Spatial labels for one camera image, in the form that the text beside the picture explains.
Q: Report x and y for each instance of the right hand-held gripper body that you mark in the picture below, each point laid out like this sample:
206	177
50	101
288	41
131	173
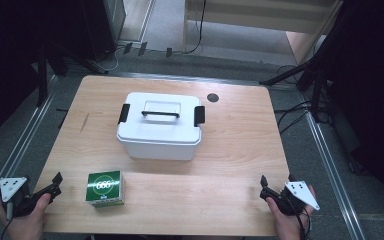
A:
298	191

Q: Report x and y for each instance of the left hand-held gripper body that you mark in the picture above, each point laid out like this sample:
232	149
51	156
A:
12	187

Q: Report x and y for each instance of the green and white carton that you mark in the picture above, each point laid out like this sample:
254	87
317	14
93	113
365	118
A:
104	186

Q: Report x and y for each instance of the white plastic storage box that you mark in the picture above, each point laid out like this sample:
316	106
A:
160	151

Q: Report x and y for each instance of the person's right hand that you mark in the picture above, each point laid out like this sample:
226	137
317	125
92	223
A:
290	228

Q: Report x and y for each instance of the person's left hand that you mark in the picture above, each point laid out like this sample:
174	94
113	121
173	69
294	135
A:
26	228

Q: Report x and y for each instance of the black metal stand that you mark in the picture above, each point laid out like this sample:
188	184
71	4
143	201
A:
42	83
318	96

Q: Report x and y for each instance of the black round table grommet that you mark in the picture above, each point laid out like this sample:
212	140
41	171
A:
213	98

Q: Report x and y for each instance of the black floor tape piece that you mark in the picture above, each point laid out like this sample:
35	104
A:
128	48
142	49
169	52

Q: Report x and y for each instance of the dark cabinet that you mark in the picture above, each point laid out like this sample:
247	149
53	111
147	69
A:
96	26

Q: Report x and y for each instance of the metal floor rail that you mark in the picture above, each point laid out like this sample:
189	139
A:
31	121
180	76
334	180

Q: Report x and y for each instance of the light wooden furniture frame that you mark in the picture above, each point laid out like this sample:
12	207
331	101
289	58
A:
246	13

